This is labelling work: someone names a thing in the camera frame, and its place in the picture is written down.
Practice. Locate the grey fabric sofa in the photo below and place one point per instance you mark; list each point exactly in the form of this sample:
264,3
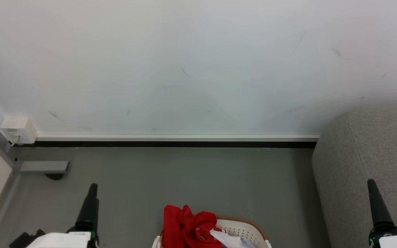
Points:
367,155

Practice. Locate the white wall trunking strip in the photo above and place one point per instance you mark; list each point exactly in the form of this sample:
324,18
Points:
177,137

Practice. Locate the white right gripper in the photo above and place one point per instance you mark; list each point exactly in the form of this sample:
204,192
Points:
396,241

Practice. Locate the grey metal foot bar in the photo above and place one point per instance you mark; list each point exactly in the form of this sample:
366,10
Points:
43,166

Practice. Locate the red garment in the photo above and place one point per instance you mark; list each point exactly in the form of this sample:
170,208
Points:
184,227

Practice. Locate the white cloth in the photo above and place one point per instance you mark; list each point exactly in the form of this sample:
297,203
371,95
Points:
231,241

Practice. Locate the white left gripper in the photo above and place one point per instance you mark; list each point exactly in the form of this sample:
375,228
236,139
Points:
60,240

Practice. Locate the black baseboard strip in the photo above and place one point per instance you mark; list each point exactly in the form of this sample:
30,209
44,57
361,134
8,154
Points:
171,144

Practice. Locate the black round foot pad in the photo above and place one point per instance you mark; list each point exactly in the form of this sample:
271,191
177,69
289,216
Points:
55,176

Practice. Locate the white wall socket box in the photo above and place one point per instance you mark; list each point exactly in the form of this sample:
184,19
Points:
19,129

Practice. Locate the white laundry basket brown rim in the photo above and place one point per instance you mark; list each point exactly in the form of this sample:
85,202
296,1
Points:
243,231

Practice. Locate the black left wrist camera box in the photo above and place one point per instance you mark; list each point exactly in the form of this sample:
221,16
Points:
24,240

